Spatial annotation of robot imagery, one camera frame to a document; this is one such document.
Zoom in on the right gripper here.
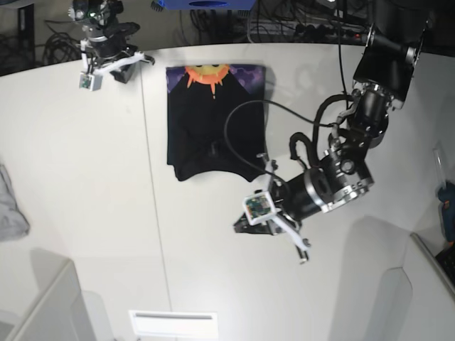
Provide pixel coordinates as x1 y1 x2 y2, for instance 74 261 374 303
80 37 155 84

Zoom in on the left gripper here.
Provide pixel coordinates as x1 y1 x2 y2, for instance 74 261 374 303
233 153 327 264

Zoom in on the black T-shirt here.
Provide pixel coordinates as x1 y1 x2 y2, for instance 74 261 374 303
166 64 266 182

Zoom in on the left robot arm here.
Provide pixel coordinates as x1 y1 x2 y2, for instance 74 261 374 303
233 1 437 262

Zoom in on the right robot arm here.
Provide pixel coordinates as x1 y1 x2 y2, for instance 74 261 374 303
68 1 155 91

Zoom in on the blue box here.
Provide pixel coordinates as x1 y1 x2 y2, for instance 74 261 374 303
156 0 256 11

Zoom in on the grey cloth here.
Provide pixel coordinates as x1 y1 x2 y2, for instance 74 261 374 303
1 164 30 242

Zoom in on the black power strip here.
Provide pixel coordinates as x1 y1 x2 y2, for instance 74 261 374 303
292 22 366 40

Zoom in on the blue glue gun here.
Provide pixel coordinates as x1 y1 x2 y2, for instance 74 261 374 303
437 181 454 244

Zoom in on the black keyboard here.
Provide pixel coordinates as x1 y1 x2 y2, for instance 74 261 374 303
436 245 455 285

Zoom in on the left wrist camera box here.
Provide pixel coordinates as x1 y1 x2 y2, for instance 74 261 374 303
242 191 278 226

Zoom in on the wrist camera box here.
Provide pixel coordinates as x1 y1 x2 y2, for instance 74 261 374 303
79 72 102 92
242 191 278 226

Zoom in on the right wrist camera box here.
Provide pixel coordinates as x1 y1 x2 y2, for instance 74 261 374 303
79 72 102 92

